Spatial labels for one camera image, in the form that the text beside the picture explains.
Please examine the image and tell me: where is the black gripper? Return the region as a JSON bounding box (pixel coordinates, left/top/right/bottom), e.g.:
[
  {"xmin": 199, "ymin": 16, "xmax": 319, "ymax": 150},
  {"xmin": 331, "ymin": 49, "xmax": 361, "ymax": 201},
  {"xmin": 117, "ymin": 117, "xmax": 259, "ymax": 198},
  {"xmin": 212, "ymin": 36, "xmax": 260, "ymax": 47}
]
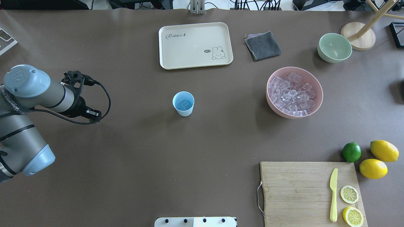
[{"xmin": 68, "ymin": 96, "xmax": 102, "ymax": 122}]

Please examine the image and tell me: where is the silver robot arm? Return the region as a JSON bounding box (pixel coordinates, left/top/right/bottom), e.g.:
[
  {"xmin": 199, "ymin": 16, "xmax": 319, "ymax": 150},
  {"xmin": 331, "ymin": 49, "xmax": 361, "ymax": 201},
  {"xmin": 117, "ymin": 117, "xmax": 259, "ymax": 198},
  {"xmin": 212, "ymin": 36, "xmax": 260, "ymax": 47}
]
[{"xmin": 0, "ymin": 64, "xmax": 104, "ymax": 183}]

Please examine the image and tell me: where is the blue plastic cup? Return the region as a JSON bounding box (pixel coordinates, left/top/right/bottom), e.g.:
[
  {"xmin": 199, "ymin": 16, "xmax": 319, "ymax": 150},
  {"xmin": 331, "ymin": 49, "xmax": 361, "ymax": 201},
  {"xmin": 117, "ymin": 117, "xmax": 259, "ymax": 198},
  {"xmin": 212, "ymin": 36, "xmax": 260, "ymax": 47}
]
[{"xmin": 173, "ymin": 91, "xmax": 195, "ymax": 117}]

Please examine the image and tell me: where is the clear ice cubes pile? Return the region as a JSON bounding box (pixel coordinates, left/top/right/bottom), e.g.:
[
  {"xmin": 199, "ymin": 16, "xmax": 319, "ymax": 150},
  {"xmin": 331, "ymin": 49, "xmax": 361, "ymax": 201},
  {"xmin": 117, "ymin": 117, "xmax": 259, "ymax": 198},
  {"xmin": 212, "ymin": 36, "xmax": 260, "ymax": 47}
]
[{"xmin": 267, "ymin": 72, "xmax": 318, "ymax": 117}]

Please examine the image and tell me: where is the wooden cup tree stand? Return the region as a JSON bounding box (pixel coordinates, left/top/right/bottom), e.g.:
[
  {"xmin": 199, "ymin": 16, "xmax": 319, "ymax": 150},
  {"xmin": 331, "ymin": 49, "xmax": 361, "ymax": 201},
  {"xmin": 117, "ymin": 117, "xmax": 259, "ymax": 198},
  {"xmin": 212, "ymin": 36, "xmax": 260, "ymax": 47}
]
[{"xmin": 341, "ymin": 0, "xmax": 404, "ymax": 51}]

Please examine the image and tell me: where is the cream rabbit tray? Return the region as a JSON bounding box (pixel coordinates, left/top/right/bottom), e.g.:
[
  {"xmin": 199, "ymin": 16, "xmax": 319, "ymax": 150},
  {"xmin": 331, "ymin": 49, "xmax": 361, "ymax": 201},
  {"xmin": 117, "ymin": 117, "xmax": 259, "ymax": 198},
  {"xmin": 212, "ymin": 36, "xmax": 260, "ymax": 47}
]
[{"xmin": 158, "ymin": 22, "xmax": 234, "ymax": 70}]

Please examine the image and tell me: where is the grey folded cloth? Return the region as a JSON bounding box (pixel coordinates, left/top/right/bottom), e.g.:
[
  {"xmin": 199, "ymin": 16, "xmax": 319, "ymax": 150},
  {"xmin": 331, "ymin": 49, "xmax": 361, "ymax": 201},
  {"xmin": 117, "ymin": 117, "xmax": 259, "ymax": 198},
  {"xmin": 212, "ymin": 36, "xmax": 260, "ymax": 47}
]
[{"xmin": 244, "ymin": 31, "xmax": 282, "ymax": 61}]

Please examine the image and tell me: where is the pink bowl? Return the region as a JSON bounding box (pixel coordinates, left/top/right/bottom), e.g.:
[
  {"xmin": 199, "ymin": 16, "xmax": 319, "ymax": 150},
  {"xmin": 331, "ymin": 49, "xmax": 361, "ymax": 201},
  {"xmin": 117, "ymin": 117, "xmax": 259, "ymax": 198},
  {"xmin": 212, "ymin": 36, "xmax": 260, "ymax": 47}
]
[{"xmin": 265, "ymin": 67, "xmax": 323, "ymax": 119}]

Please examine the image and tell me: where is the wooden cutting board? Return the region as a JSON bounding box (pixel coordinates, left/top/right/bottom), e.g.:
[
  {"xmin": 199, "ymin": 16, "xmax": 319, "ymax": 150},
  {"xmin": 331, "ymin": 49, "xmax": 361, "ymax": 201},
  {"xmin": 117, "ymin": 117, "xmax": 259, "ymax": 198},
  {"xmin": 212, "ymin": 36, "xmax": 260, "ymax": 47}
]
[{"xmin": 260, "ymin": 161, "xmax": 360, "ymax": 227}]

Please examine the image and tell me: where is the green bowl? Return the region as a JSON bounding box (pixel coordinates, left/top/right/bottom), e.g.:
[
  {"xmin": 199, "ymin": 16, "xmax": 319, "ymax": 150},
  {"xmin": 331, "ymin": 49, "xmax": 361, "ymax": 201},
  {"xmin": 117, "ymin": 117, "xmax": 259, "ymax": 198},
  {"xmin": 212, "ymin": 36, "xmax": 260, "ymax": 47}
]
[{"xmin": 317, "ymin": 33, "xmax": 352, "ymax": 63}]

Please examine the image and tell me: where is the green lime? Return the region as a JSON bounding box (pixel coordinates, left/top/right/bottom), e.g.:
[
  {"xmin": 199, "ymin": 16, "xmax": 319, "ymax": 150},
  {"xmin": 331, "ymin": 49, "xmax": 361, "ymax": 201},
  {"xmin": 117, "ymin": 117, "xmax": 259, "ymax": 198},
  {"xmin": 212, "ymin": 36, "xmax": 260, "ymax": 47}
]
[{"xmin": 342, "ymin": 142, "xmax": 362, "ymax": 163}]

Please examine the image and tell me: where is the yellow plastic knife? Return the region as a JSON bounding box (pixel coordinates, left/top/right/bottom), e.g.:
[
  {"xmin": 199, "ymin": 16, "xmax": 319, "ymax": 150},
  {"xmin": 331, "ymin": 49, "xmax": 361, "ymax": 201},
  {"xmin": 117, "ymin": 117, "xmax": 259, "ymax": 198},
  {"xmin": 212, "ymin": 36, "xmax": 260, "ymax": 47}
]
[{"xmin": 329, "ymin": 168, "xmax": 338, "ymax": 222}]

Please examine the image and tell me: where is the lemon half far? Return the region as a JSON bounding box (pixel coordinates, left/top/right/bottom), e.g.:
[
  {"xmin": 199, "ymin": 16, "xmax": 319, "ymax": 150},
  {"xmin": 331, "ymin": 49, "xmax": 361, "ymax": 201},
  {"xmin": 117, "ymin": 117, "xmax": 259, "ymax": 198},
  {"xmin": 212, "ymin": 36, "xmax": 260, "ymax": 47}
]
[{"xmin": 340, "ymin": 185, "xmax": 359, "ymax": 204}]

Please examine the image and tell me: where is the lemon half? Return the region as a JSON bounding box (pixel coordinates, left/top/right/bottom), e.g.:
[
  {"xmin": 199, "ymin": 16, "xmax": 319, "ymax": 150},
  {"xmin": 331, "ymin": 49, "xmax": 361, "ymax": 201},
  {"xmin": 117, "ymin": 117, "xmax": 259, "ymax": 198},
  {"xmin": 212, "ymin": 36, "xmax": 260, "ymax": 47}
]
[
  {"xmin": 342, "ymin": 207, "xmax": 365, "ymax": 227},
  {"xmin": 340, "ymin": 185, "xmax": 359, "ymax": 204}
]

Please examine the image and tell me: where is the lemon half near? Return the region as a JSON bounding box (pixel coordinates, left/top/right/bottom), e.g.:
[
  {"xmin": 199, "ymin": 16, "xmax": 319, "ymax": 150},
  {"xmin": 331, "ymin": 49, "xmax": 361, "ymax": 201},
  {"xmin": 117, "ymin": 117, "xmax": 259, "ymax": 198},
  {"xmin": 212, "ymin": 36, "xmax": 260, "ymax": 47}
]
[{"xmin": 342, "ymin": 207, "xmax": 365, "ymax": 227}]

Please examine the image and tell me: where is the whole yellow lemon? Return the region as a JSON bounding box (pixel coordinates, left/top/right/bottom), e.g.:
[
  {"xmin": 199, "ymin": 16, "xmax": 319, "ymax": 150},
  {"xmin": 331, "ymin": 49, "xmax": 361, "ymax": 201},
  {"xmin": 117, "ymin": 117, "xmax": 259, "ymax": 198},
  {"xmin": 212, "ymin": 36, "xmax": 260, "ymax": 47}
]
[
  {"xmin": 359, "ymin": 159, "xmax": 388, "ymax": 179},
  {"xmin": 370, "ymin": 140, "xmax": 399, "ymax": 162}
]

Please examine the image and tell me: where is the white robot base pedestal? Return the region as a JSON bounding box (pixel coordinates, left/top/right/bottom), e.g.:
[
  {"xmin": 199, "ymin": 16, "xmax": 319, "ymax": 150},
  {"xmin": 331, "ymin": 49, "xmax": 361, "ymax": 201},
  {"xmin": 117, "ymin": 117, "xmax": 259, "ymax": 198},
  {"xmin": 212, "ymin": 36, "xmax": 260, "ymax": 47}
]
[{"xmin": 154, "ymin": 216, "xmax": 238, "ymax": 227}]

